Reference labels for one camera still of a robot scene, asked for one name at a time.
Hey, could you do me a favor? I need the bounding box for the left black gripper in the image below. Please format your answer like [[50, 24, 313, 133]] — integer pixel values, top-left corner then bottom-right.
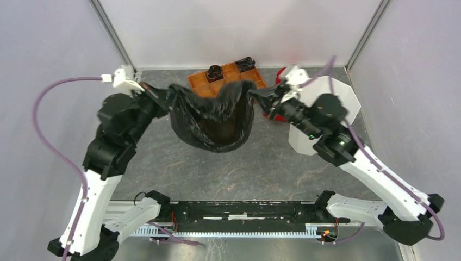
[[126, 80, 179, 145]]

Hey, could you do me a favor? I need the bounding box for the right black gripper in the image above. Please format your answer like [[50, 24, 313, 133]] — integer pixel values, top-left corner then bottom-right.
[[248, 81, 321, 139]]

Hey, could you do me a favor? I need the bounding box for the black trash bag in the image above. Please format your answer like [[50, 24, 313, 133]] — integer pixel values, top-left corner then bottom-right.
[[169, 80, 257, 153]]

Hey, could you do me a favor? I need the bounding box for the white plastic trash bin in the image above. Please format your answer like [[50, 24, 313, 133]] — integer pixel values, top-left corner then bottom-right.
[[288, 76, 361, 156]]

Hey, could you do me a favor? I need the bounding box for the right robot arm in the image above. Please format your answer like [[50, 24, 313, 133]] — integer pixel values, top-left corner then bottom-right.
[[249, 85, 445, 246]]

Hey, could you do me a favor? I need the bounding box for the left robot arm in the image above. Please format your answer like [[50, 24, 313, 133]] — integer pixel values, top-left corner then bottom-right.
[[48, 83, 175, 260]]

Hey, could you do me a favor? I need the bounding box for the red cloth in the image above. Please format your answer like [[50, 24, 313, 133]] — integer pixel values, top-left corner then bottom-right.
[[260, 65, 310, 124]]

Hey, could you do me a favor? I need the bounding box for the rolled black bag back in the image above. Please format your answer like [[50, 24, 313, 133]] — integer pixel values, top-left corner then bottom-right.
[[234, 57, 256, 73]]

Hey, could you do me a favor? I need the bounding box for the rolled black bag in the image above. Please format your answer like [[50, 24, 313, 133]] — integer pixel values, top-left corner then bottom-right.
[[205, 65, 224, 83], [234, 57, 256, 73]]

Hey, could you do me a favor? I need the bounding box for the orange compartment tray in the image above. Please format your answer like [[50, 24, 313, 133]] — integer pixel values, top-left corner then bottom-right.
[[188, 62, 267, 97]]

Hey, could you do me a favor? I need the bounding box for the rolled black bag left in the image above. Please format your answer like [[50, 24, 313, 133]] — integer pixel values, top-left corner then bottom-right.
[[205, 65, 224, 83]]

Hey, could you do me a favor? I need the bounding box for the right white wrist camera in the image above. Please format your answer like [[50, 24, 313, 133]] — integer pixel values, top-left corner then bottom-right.
[[278, 65, 310, 103]]

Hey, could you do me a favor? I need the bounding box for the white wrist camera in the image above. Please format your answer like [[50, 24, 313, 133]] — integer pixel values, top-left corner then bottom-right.
[[278, 65, 310, 103], [101, 65, 144, 96]]

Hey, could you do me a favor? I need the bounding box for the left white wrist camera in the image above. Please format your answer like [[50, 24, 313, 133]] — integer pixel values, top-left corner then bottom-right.
[[101, 65, 144, 96]]

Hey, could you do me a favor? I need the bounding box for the left aluminium corner post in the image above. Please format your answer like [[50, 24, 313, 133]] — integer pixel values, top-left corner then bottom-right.
[[89, 0, 137, 73]]

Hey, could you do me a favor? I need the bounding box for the aluminium corner post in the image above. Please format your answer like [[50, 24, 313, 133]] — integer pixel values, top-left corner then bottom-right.
[[89, 0, 137, 73], [345, 0, 392, 72]]

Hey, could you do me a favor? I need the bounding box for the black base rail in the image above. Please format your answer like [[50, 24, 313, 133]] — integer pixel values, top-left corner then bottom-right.
[[155, 201, 350, 233]]

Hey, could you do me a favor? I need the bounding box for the right aluminium corner post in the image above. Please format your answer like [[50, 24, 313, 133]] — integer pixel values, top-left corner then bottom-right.
[[345, 0, 392, 72]]

